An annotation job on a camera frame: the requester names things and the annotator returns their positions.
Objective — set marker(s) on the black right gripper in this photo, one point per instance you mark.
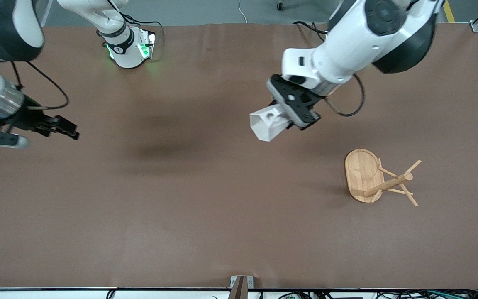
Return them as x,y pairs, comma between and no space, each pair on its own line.
28,117

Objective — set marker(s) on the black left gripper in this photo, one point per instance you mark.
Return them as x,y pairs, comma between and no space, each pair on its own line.
311,117

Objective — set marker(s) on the white hexagonal cup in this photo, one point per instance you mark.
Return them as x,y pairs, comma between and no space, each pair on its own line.
264,124

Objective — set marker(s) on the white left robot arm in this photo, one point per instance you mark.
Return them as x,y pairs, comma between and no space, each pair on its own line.
347,45

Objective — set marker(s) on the wooden cup rack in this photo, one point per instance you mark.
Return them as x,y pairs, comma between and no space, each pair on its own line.
361,174

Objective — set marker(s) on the brown paper table cover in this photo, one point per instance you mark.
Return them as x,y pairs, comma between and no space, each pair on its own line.
181,199

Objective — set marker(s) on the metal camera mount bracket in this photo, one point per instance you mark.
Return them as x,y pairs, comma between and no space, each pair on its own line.
241,286

